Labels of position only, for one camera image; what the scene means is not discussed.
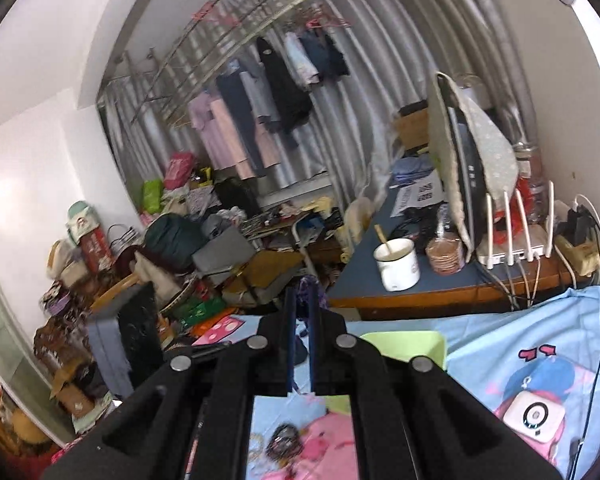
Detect printed white paper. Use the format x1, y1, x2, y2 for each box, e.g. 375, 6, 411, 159
392, 170, 447, 217

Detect blue pink printed blanket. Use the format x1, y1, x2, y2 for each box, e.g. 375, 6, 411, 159
190, 285, 600, 480

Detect small white square device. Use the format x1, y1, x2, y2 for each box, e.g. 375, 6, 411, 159
495, 391, 566, 443

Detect wooden spoon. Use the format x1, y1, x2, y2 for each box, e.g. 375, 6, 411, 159
374, 224, 393, 257

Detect purple bead jewelry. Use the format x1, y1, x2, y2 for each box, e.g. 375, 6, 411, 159
295, 274, 331, 341

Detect red bag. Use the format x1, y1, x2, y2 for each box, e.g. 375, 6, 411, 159
163, 151, 196, 191

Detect red tin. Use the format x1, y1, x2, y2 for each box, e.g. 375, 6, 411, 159
80, 225, 115, 274

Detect grey box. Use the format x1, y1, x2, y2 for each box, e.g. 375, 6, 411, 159
192, 227, 258, 277

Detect white enamel mug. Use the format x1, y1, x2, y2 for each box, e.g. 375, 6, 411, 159
373, 238, 421, 292

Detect pink clothes hangers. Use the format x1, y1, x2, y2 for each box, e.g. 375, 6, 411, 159
300, 6, 353, 32

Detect silver curtain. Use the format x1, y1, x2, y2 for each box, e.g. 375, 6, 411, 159
97, 0, 537, 211

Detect black computer monitor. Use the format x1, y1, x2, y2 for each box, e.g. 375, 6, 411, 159
445, 91, 487, 257

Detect black board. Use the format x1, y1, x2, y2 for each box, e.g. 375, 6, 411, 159
117, 282, 164, 391

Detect black bead bracelet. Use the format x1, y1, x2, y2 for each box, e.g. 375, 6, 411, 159
266, 423, 301, 461

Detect light green tray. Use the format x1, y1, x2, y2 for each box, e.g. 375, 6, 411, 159
324, 331, 448, 415

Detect metal drying rack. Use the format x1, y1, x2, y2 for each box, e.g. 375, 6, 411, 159
97, 0, 381, 126

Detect bright green bag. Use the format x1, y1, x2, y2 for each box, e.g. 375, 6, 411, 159
141, 179, 165, 216

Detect grey blue panel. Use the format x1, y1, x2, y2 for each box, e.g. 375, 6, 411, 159
87, 309, 133, 400

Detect pale hanging clothes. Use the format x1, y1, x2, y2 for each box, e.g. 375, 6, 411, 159
283, 32, 321, 92

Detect mint green round container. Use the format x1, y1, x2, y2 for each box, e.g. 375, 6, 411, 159
67, 201, 101, 237

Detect wooden desk with blue top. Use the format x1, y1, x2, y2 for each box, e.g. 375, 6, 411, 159
327, 175, 598, 322

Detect cardboard box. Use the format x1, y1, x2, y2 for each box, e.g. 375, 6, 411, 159
394, 107, 431, 152

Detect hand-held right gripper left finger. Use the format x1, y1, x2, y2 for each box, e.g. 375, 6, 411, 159
42, 289, 298, 480

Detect white router with antennas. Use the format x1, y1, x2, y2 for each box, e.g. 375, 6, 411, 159
476, 180, 556, 268

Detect dark blue hanging clothes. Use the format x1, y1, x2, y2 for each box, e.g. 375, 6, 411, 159
300, 30, 351, 82

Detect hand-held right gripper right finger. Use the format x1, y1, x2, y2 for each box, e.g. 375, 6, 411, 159
306, 289, 564, 480

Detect black charger plug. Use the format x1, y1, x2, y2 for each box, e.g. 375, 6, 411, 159
567, 207, 593, 244

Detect navy hanging trousers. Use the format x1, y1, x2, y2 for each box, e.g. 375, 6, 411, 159
216, 72, 268, 178

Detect black hanging garment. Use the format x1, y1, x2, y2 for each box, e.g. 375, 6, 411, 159
256, 36, 315, 150

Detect glass jar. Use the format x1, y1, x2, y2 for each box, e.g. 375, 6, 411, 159
512, 142, 544, 197

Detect pink hanging garments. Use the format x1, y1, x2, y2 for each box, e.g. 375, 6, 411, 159
187, 92, 282, 181

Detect beige power strip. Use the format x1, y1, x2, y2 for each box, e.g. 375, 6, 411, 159
554, 200, 600, 276

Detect dark green bag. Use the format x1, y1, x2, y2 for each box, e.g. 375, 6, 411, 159
144, 212, 208, 273

